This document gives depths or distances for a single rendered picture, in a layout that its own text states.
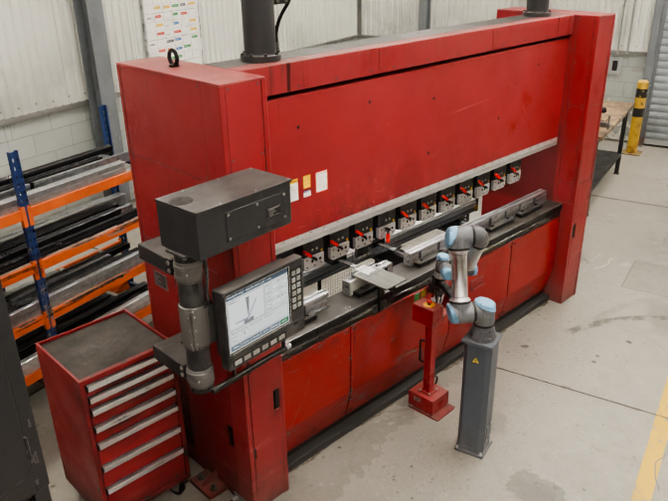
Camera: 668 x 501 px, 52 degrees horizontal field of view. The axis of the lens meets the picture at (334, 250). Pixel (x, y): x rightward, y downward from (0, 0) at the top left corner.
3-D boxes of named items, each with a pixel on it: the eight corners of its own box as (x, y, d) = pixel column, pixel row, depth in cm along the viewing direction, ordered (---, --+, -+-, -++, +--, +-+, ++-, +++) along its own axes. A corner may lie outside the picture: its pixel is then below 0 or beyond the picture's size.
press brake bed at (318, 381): (278, 480, 396) (270, 358, 362) (255, 462, 410) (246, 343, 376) (550, 300, 585) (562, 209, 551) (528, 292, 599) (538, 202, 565)
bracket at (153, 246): (170, 276, 272) (168, 260, 269) (138, 257, 288) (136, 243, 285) (250, 246, 297) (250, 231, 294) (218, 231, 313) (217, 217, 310)
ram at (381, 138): (250, 264, 348) (239, 106, 315) (241, 260, 353) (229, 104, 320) (557, 144, 537) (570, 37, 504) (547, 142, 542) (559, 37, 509)
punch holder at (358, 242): (355, 250, 402) (355, 224, 395) (345, 247, 408) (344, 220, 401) (373, 243, 411) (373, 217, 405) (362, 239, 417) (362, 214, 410)
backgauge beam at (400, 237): (240, 317, 391) (239, 301, 387) (226, 309, 401) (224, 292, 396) (478, 211, 536) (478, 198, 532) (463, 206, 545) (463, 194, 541)
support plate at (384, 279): (386, 290, 395) (386, 288, 394) (353, 276, 412) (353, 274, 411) (407, 280, 406) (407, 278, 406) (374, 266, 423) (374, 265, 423)
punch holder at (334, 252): (330, 260, 389) (330, 234, 383) (320, 256, 395) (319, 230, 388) (349, 252, 399) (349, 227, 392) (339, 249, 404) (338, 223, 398)
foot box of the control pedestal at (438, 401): (437, 421, 442) (437, 407, 437) (407, 406, 458) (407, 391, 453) (455, 408, 455) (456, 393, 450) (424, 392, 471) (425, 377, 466)
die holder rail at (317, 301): (262, 339, 371) (261, 323, 367) (255, 334, 375) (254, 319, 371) (329, 306, 403) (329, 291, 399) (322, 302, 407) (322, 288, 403)
